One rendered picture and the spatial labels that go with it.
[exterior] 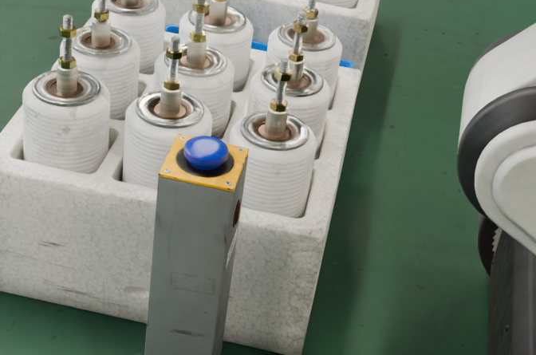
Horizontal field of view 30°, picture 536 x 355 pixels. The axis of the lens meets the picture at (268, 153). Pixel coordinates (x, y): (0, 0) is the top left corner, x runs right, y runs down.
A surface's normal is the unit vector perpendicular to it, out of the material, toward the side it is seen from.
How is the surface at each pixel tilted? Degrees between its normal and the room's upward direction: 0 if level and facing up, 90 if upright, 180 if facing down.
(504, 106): 59
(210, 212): 90
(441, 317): 0
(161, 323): 90
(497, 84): 49
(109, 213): 90
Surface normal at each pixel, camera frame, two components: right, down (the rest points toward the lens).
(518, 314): -0.61, -0.73
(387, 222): 0.12, -0.82
